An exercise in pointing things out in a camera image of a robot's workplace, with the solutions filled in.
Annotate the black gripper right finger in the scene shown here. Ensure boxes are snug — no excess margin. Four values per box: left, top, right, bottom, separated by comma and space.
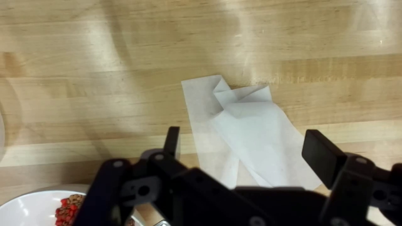
300, 129, 402, 226

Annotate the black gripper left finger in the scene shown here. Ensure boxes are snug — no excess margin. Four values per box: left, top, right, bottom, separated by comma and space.
74, 125, 190, 226

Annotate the white paper towel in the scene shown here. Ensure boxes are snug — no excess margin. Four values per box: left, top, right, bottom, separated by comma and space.
180, 75, 324, 191

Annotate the red measuring cup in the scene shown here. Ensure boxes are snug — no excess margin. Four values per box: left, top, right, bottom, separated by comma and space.
54, 193, 88, 226

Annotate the white bowl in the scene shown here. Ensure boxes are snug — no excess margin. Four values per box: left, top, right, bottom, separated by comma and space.
0, 190, 92, 226

